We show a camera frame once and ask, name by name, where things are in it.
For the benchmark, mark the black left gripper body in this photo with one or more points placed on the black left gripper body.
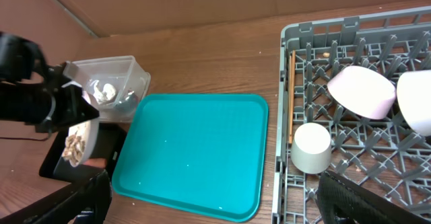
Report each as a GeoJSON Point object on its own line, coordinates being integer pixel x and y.
{"type": "Point", "coordinates": [66, 103]}

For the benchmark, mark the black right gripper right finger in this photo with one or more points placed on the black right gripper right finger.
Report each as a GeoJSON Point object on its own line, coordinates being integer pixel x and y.
{"type": "Point", "coordinates": [342, 201]}

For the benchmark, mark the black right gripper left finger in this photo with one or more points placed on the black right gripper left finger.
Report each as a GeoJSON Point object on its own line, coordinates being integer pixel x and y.
{"type": "Point", "coordinates": [84, 201]}

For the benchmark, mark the white plate with food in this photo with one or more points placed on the white plate with food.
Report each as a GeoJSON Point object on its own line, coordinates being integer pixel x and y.
{"type": "Point", "coordinates": [80, 142]}

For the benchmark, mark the white paper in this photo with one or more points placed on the white paper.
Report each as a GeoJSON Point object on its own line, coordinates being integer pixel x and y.
{"type": "Point", "coordinates": [104, 94]}

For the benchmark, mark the white paper cup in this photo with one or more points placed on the white paper cup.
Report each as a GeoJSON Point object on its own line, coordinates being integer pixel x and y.
{"type": "Point", "coordinates": [311, 148]}

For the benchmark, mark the pink bowl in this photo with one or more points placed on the pink bowl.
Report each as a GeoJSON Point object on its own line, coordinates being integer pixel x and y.
{"type": "Point", "coordinates": [363, 92]}

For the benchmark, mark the white bowl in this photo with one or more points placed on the white bowl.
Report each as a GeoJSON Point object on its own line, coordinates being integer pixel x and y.
{"type": "Point", "coordinates": [413, 95]}

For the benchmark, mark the wooden chopstick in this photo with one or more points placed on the wooden chopstick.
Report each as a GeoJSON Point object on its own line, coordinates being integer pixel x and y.
{"type": "Point", "coordinates": [293, 83]}
{"type": "Point", "coordinates": [289, 100]}

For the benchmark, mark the orange carrot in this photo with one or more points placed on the orange carrot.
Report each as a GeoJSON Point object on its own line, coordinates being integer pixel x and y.
{"type": "Point", "coordinates": [98, 163]}

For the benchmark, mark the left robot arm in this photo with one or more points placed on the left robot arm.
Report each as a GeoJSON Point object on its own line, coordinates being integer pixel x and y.
{"type": "Point", "coordinates": [36, 93]}

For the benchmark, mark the grey dishwasher rack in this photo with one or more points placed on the grey dishwasher rack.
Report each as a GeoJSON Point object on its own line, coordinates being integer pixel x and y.
{"type": "Point", "coordinates": [384, 156]}

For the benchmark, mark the clear plastic bin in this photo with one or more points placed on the clear plastic bin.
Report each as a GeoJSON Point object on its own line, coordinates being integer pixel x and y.
{"type": "Point", "coordinates": [124, 73]}

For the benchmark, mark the teal plastic tray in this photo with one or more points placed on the teal plastic tray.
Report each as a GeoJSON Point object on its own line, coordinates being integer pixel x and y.
{"type": "Point", "coordinates": [201, 153]}

